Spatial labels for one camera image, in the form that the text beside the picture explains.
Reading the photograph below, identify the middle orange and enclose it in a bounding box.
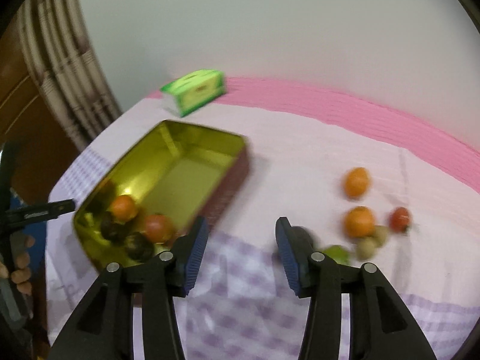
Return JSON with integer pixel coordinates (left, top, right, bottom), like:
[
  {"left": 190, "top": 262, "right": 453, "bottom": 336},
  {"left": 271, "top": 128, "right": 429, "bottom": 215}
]
[{"left": 343, "top": 205, "right": 376, "bottom": 238}]

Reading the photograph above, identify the person's left hand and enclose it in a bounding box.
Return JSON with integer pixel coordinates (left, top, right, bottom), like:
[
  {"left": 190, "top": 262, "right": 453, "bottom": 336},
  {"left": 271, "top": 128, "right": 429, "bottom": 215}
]
[{"left": 1, "top": 232, "right": 35, "bottom": 296}]

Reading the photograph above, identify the front longan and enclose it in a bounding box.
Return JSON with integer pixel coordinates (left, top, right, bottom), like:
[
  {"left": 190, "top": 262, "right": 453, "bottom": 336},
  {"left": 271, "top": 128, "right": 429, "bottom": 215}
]
[{"left": 355, "top": 236, "right": 377, "bottom": 261}]

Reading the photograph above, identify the far small orange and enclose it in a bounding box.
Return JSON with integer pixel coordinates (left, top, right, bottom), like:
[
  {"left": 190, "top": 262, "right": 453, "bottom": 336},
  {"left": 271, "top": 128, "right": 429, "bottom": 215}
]
[{"left": 343, "top": 167, "right": 371, "bottom": 199}]

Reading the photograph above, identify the small red tomato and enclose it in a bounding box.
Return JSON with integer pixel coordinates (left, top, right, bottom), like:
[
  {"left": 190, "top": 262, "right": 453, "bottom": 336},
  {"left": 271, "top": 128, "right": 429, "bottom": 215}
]
[{"left": 389, "top": 206, "right": 412, "bottom": 233}]

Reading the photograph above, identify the green tissue pack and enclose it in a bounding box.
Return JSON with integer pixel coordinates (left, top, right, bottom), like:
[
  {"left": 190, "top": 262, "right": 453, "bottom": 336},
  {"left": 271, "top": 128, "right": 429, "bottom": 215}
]
[{"left": 160, "top": 69, "right": 227, "bottom": 117}]

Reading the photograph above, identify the pink purple checked tablecloth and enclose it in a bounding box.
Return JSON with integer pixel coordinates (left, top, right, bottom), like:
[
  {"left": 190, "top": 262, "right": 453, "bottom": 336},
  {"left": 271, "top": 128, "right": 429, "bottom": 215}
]
[{"left": 45, "top": 76, "right": 480, "bottom": 360}]

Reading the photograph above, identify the large orange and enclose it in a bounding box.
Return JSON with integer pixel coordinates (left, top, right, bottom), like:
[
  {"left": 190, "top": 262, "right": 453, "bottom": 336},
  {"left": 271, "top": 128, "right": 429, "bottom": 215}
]
[{"left": 109, "top": 194, "right": 138, "bottom": 223}]

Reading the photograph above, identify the back longan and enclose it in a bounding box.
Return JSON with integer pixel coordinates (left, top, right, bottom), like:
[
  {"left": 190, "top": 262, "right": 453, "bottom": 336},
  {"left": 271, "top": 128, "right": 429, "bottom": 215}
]
[{"left": 371, "top": 225, "right": 391, "bottom": 248}]

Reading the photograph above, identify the longan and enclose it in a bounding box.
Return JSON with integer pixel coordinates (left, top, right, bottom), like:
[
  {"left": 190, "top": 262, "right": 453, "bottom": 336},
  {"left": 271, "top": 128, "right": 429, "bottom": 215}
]
[
  {"left": 371, "top": 225, "right": 391, "bottom": 248},
  {"left": 355, "top": 236, "right": 377, "bottom": 261}
]

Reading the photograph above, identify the large dark fruit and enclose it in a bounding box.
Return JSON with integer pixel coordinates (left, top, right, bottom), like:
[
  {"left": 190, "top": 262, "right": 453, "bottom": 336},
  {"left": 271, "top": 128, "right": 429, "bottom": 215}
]
[{"left": 124, "top": 232, "right": 155, "bottom": 263}]

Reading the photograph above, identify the gold and red toffee tin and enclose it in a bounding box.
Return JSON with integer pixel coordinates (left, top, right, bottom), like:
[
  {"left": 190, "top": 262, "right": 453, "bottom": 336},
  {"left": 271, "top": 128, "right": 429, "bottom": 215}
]
[{"left": 72, "top": 119, "right": 250, "bottom": 272}]

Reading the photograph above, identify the large red tomato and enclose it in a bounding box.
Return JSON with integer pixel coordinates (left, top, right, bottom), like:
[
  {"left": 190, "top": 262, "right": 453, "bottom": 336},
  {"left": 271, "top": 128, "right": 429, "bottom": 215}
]
[{"left": 142, "top": 214, "right": 176, "bottom": 244}]

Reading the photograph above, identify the beige patterned curtain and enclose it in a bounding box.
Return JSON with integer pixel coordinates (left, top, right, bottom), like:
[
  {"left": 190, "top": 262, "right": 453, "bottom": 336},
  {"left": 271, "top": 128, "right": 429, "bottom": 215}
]
[{"left": 17, "top": 0, "right": 122, "bottom": 150}]

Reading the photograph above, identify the green tomato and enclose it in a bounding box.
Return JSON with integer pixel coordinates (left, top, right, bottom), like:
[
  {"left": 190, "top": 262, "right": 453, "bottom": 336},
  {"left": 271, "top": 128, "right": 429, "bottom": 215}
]
[{"left": 321, "top": 244, "right": 351, "bottom": 266}]

